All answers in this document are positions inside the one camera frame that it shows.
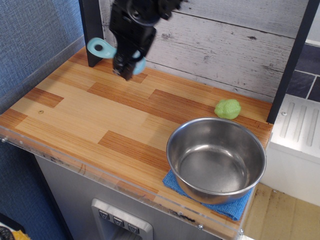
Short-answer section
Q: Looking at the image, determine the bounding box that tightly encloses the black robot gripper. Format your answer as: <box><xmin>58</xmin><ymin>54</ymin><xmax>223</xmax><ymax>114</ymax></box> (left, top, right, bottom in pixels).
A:
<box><xmin>109</xmin><ymin>0</ymin><xmax>182</xmax><ymax>81</ymax></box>

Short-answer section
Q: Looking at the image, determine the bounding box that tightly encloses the black post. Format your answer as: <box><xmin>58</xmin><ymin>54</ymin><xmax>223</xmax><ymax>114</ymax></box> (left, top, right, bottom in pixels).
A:
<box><xmin>266</xmin><ymin>0</ymin><xmax>320</xmax><ymax>124</ymax></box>
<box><xmin>78</xmin><ymin>0</ymin><xmax>104</xmax><ymax>67</ymax></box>

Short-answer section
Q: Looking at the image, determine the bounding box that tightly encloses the black left post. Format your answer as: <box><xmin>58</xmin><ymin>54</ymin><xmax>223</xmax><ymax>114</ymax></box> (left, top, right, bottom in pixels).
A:
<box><xmin>78</xmin><ymin>0</ymin><xmax>104</xmax><ymax>67</ymax></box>

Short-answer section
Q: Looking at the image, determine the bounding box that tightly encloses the grey toy dispenser panel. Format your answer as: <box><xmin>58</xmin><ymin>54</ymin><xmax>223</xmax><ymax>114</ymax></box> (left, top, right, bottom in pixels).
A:
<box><xmin>91</xmin><ymin>198</ymin><xmax>154</xmax><ymax>240</ymax></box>

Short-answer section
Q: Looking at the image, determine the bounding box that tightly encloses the blue cloth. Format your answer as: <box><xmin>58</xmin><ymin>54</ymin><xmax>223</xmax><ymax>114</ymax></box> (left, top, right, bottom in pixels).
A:
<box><xmin>162</xmin><ymin>170</ymin><xmax>252</xmax><ymax>221</ymax></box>

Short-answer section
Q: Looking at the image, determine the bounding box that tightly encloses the white ridged appliance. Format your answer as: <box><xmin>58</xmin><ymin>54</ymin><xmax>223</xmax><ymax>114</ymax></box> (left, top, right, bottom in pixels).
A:
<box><xmin>261</xmin><ymin>94</ymin><xmax>320</xmax><ymax>206</ymax></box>

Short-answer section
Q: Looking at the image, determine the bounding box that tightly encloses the black yellow object bottom left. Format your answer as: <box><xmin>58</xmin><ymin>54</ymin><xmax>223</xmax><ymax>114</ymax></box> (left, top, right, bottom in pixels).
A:
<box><xmin>0</xmin><ymin>220</ymin><xmax>31</xmax><ymax>240</ymax></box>

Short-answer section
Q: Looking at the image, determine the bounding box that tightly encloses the light blue brush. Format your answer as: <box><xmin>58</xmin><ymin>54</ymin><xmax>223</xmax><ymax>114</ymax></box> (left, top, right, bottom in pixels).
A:
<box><xmin>86</xmin><ymin>37</ymin><xmax>146</xmax><ymax>75</ymax></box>

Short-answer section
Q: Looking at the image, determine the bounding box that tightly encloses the stainless steel bowl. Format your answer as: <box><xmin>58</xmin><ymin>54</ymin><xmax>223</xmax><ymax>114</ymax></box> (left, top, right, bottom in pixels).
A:
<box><xmin>166</xmin><ymin>117</ymin><xmax>267</xmax><ymax>205</ymax></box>

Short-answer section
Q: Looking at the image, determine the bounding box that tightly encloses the black right post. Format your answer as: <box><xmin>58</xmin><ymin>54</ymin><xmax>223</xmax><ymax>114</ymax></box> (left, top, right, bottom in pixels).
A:
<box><xmin>266</xmin><ymin>0</ymin><xmax>320</xmax><ymax>124</ymax></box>

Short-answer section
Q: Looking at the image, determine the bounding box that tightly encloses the green toy vegetable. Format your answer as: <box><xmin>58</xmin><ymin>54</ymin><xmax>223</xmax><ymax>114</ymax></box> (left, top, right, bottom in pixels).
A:
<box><xmin>214</xmin><ymin>99</ymin><xmax>242</xmax><ymax>120</ymax></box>

